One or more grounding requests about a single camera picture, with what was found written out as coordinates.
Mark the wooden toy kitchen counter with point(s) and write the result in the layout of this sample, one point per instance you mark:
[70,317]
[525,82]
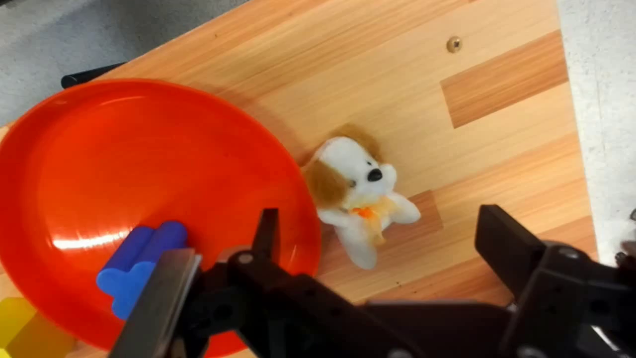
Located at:
[410,86]

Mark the white and brown toy dog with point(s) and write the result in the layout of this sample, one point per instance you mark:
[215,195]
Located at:
[354,181]

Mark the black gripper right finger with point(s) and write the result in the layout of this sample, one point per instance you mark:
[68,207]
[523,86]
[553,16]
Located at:
[511,249]

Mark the yellow toy block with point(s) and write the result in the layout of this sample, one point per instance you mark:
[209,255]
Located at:
[26,331]

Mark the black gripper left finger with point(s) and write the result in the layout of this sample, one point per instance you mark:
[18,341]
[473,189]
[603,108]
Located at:
[267,235]

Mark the blue toy block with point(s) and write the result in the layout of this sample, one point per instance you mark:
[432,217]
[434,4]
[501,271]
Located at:
[135,269]

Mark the red plastic plate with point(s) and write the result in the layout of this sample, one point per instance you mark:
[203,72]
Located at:
[131,179]

